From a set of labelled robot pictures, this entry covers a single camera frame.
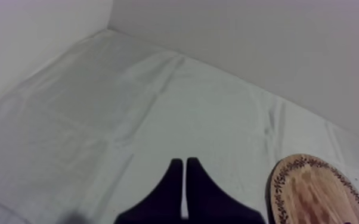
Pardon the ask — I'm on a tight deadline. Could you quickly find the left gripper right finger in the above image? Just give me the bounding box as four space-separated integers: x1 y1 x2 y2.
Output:
185 157 267 224

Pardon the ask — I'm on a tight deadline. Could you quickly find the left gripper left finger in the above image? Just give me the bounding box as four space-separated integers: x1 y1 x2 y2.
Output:
113 158 184 224

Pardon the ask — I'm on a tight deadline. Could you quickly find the round wooden board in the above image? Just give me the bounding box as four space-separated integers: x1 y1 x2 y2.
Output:
270 153 359 224

